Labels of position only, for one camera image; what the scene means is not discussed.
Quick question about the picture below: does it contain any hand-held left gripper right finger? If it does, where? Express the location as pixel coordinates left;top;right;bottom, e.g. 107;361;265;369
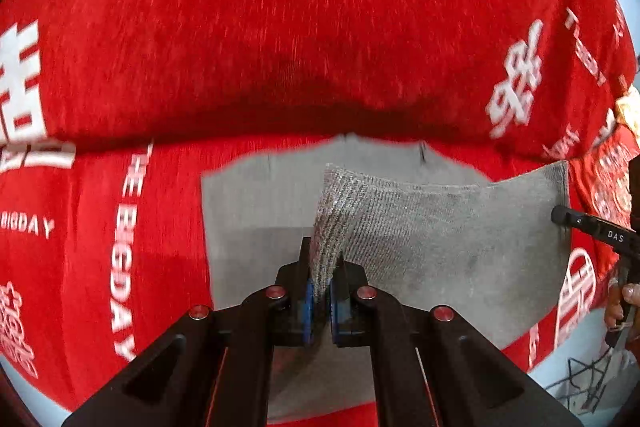
327;259;586;427

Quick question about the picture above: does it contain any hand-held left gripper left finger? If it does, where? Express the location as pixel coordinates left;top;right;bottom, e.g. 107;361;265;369
62;237;316;427

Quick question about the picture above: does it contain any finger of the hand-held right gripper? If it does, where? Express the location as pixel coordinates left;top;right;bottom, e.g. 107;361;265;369
551;205;600;242

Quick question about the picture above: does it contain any grey knit sweater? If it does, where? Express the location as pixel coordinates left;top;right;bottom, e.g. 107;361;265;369
201;133;571;423

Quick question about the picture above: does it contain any person's right hand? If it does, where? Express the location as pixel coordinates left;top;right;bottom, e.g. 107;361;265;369
604;281;640;344

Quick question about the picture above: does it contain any red embroidered cushion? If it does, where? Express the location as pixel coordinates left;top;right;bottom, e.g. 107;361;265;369
567;86;640;228

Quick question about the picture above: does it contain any red printed sofa cover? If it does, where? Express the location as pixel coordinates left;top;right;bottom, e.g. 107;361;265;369
0;0;640;413

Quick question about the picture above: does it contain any black wire rack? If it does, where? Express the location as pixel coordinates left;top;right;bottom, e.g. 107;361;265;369
545;347;623;415

